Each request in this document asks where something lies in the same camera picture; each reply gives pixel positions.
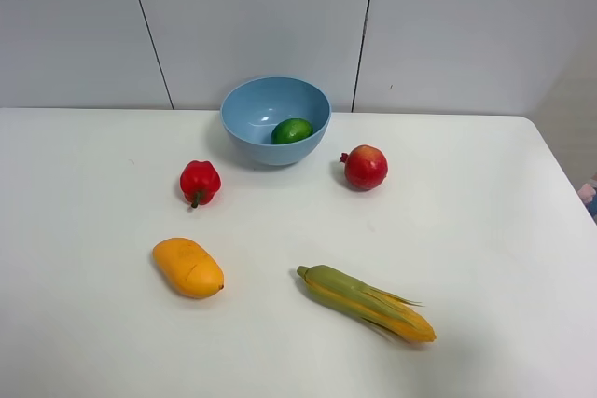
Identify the green lime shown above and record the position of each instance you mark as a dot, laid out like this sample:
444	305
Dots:
291	130

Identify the blue plastic bowl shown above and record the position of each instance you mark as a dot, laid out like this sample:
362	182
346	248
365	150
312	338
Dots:
251	112

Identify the red bell pepper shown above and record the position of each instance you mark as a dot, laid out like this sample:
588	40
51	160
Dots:
199	182

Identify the pink object at table edge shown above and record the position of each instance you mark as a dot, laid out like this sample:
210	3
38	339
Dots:
588	195

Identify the yellow mango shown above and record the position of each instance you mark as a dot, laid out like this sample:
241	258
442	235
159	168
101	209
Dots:
188	268

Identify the red pomegranate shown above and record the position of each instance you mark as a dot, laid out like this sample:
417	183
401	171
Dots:
365	167

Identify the corn cob with husk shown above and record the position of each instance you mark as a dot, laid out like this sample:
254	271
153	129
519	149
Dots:
357	299

